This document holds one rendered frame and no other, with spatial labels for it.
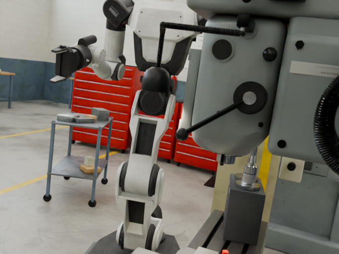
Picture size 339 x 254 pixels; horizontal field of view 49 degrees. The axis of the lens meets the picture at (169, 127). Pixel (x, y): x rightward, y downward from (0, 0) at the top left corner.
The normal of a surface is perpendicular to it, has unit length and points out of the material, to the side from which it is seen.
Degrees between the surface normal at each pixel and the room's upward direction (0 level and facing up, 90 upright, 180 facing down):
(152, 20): 90
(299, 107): 90
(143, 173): 66
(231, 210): 90
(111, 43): 106
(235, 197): 90
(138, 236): 120
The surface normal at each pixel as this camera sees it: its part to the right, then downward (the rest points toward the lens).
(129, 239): -0.18, 0.40
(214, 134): -0.36, 0.55
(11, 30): 0.93, 0.18
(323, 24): -0.33, 0.11
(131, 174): -0.08, -0.28
